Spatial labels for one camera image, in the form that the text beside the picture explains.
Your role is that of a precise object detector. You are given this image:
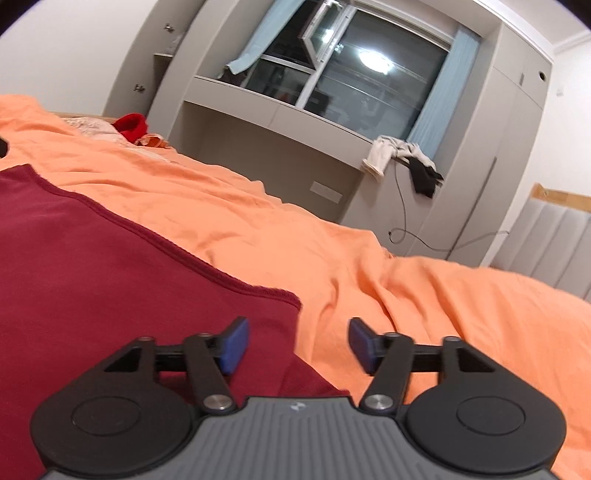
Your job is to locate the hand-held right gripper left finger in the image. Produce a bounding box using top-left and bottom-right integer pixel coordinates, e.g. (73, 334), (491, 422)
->
(104, 316), (250, 413)

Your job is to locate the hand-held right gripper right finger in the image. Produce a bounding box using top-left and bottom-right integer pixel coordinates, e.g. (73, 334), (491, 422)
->
(347, 317), (497, 414)

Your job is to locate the dark red sweater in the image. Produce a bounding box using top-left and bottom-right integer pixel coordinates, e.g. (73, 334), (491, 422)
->
(0, 164), (352, 480)

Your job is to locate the orange blanket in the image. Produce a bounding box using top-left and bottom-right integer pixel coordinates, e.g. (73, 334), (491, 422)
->
(0, 95), (591, 480)

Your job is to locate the black garment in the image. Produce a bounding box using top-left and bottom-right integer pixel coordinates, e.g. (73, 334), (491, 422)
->
(409, 157), (445, 199)

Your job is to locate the white garment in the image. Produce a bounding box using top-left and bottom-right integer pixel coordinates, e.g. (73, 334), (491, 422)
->
(361, 135), (437, 178)

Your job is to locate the grey padded wooden headboard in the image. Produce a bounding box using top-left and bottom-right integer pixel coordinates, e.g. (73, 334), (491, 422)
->
(489, 182), (591, 301)

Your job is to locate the grey window sill cabinet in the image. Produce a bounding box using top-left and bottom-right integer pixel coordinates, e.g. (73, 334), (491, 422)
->
(171, 74), (384, 227)

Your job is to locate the bright red plush cloth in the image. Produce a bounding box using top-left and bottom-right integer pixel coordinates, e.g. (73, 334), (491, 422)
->
(112, 112), (149, 144)

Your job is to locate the window with open sash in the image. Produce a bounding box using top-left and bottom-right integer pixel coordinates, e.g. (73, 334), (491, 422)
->
(240, 0), (455, 144)

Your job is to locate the light blue curtain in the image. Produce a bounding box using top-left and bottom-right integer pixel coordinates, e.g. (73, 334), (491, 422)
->
(406, 25), (481, 169)
(228, 0), (305, 75)

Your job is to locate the pink patterned cloth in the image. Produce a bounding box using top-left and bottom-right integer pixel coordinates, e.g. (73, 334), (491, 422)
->
(60, 115), (123, 136)

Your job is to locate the dark cloth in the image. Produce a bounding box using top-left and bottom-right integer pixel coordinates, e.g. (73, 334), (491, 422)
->
(218, 65), (247, 86)

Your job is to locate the grey wardrobe with shelves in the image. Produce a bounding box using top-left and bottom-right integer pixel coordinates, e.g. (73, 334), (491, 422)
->
(148, 0), (278, 148)

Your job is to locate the open grey wardrobe door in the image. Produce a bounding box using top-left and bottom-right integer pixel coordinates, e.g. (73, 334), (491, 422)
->
(102, 0), (195, 121)

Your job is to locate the black cable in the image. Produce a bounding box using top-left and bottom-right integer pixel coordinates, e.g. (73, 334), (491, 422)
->
(389, 157), (504, 261)

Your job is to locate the white wall socket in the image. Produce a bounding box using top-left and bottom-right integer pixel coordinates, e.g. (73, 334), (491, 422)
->
(310, 181), (343, 204)

